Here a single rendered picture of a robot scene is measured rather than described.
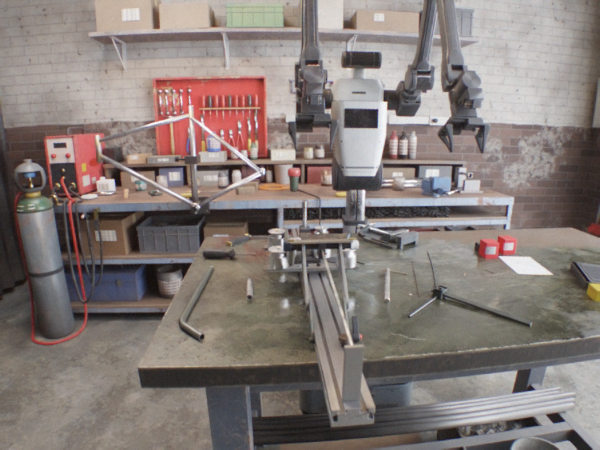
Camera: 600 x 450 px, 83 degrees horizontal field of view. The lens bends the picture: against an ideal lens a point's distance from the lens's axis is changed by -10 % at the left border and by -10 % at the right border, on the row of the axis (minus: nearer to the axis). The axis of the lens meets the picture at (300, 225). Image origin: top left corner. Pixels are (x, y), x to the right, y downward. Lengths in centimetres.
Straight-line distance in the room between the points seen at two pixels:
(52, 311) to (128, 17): 203
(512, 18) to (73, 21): 356
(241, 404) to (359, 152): 113
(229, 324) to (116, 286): 202
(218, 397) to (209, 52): 270
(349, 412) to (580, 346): 54
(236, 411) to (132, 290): 201
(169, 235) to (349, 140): 140
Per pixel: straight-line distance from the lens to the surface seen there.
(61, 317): 272
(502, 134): 368
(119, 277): 273
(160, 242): 254
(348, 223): 169
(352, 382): 54
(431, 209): 260
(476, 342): 79
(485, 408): 169
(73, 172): 284
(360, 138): 161
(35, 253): 257
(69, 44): 350
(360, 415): 56
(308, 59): 119
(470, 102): 115
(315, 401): 179
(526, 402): 178
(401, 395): 184
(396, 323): 81
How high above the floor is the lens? 127
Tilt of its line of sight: 15 degrees down
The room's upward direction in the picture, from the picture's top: straight up
